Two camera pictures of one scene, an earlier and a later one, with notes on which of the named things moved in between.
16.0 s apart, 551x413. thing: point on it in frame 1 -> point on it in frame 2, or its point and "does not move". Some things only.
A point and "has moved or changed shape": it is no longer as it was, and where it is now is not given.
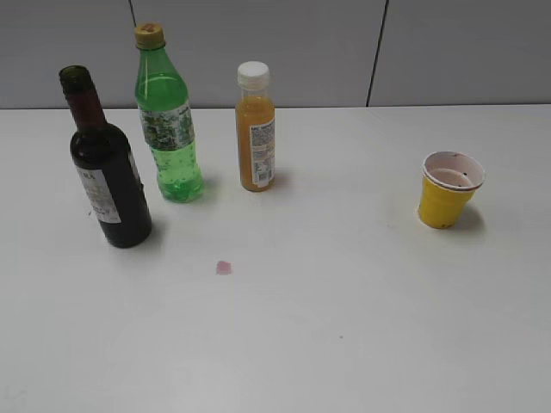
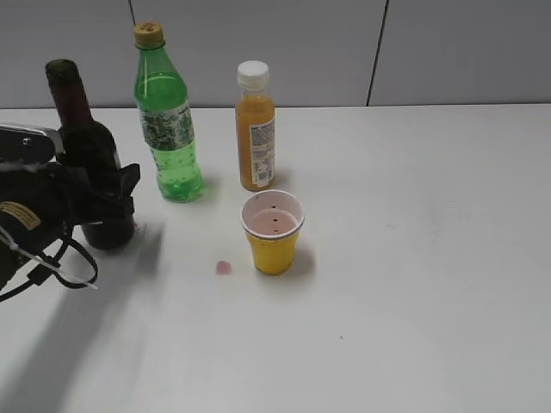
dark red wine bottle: [106, 166] has moved or changed shape
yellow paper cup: [449, 181] -> [273, 219]
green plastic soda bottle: [162, 96] does not move
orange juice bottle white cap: [255, 113] does not move
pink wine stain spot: [225, 268] does not move
